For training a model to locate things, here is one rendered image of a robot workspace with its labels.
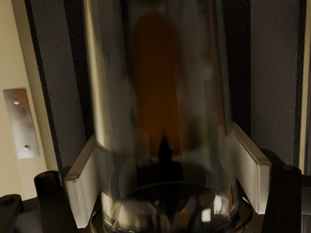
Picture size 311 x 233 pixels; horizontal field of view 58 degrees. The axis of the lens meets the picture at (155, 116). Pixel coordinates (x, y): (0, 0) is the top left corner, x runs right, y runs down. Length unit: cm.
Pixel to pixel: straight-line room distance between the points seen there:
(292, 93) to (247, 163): 16
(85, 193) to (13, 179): 72
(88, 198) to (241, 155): 9
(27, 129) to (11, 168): 56
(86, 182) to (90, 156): 2
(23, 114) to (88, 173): 15
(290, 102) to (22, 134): 27
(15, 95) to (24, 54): 5
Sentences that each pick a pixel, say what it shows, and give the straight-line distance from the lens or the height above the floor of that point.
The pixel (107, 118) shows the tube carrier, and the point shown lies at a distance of 16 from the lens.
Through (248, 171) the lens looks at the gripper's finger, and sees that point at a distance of 16.
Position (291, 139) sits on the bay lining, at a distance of 32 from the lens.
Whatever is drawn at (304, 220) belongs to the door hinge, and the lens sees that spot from 36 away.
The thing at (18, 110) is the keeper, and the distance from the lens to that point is 30.
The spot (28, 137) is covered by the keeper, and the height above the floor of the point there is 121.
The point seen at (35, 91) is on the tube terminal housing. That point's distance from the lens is 32.
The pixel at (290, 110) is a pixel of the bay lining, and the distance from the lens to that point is 32.
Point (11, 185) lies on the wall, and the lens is 89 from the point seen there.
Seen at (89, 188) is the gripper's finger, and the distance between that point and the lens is 17.
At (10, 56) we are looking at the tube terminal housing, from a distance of 30.
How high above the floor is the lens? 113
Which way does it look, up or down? 15 degrees up
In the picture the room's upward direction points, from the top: 175 degrees clockwise
